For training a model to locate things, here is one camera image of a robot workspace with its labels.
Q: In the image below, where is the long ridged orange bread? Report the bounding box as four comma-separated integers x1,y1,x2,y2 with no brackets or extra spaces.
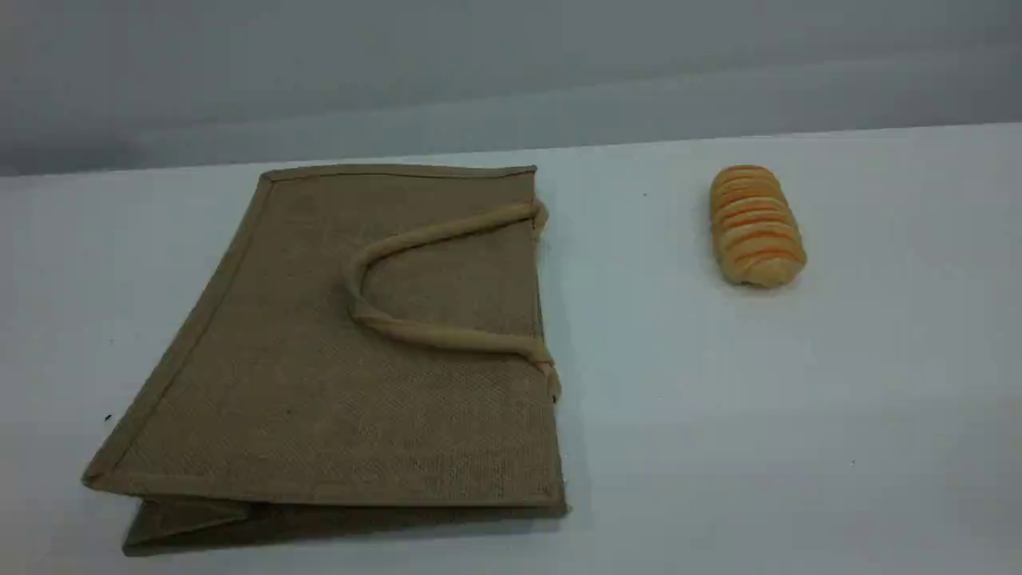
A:
709,165,807,288

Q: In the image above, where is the brown jute bag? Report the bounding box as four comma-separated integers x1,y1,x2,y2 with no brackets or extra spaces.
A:
80,164,569,557

